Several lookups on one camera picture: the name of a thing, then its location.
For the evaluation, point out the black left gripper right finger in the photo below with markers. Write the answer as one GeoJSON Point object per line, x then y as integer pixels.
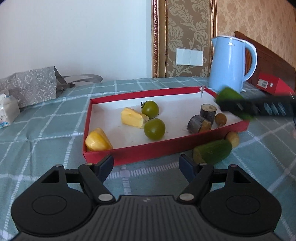
{"type": "Point", "coordinates": [199, 177]}

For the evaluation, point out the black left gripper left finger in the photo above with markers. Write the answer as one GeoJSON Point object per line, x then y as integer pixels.
{"type": "Point", "coordinates": [93, 177]}

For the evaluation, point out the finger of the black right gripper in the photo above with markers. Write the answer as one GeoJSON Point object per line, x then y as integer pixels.
{"type": "Point", "coordinates": [278, 106]}

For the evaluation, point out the green cucumber half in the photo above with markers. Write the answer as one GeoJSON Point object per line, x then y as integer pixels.
{"type": "Point", "coordinates": [229, 94]}
{"type": "Point", "coordinates": [212, 152]}

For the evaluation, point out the brown longan outside tray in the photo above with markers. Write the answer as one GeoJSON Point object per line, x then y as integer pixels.
{"type": "Point", "coordinates": [233, 138]}

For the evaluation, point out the green tomato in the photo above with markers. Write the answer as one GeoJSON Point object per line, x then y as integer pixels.
{"type": "Point", "coordinates": [155, 129]}
{"type": "Point", "coordinates": [150, 109]}

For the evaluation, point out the red rectangular box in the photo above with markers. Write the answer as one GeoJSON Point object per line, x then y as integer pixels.
{"type": "Point", "coordinates": [273, 85]}

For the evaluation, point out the yellow fruit piece corner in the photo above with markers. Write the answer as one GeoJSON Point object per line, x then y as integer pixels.
{"type": "Point", "coordinates": [97, 140]}

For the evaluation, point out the dark wooden headboard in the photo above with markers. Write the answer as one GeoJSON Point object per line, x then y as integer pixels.
{"type": "Point", "coordinates": [269, 63]}

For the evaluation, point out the lying dark sugarcane piece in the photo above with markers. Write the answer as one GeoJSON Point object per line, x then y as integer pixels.
{"type": "Point", "coordinates": [198, 124]}

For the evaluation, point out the brown longan in tray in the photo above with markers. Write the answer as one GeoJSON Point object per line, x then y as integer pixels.
{"type": "Point", "coordinates": [220, 119]}

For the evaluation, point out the green tomato in tray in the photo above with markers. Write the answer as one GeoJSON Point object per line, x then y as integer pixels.
{"type": "Point", "coordinates": [155, 129]}

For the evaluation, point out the upright dark sugarcane piece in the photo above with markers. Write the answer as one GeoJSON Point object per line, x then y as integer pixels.
{"type": "Point", "coordinates": [208, 112]}

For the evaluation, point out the yellow fruit wedge centre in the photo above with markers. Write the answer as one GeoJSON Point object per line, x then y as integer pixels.
{"type": "Point", "coordinates": [133, 118]}

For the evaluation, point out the light blue electric kettle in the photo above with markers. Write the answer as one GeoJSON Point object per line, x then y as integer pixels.
{"type": "Point", "coordinates": [228, 63]}

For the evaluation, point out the red shallow cardboard tray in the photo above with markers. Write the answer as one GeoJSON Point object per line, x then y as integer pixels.
{"type": "Point", "coordinates": [176, 107]}

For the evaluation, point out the grey patterned gift bag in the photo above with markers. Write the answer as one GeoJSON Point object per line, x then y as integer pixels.
{"type": "Point", "coordinates": [40, 85]}

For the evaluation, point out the white tissue pack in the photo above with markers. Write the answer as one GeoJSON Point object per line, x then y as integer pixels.
{"type": "Point", "coordinates": [9, 110]}

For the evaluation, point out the white wall switch panel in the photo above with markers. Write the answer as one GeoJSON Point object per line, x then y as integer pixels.
{"type": "Point", "coordinates": [189, 57]}

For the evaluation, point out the gold ornate picture frame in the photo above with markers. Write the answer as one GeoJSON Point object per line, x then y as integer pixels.
{"type": "Point", "coordinates": [189, 25]}

